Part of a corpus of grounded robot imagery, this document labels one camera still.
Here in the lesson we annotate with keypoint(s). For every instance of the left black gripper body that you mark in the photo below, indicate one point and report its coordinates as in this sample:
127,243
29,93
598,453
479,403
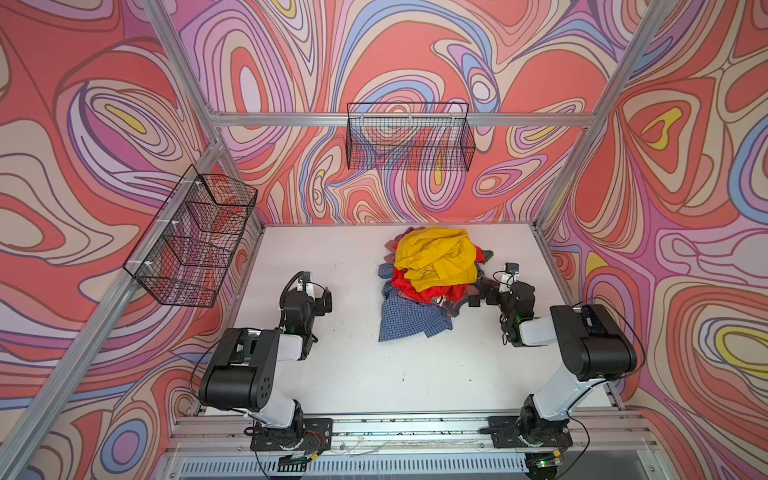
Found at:
321,301

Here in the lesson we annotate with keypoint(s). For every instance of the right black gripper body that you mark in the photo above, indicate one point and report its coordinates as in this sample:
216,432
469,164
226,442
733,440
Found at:
489,294

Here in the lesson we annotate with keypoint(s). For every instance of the maroon garment grey trim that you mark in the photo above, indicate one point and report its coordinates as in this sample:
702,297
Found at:
452,308

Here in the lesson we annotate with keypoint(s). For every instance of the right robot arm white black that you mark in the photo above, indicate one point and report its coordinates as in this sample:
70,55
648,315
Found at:
593,351

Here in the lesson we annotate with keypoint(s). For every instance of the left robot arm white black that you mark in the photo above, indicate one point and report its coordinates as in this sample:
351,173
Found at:
241,374

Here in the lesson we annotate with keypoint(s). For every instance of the yellow cloth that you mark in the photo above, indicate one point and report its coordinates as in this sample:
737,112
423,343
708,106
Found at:
437,257

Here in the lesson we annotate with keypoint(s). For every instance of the blue checkered cloth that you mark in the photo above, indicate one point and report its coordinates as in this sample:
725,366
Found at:
402,317

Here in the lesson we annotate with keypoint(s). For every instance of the red cloth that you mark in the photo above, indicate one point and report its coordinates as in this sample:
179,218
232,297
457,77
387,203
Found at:
430,295

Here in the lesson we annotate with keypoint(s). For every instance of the black wire basket left wall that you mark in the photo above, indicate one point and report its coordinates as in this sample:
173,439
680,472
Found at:
184,257

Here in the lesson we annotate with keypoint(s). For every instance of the black wire basket wall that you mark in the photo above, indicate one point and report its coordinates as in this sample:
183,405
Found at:
409,135
184,257

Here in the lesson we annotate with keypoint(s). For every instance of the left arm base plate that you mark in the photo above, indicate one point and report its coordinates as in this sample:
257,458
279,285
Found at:
308,436

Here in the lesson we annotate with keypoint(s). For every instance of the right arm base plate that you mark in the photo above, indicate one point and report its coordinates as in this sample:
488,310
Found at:
524,432

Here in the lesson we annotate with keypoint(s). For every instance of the aluminium rail front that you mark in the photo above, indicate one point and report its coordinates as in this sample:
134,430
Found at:
597,429

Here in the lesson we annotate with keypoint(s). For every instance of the white vented cable duct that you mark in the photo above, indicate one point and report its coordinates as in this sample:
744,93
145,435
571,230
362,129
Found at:
253,467

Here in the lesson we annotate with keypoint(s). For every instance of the black wire basket back wall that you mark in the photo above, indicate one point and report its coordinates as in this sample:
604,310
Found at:
409,135

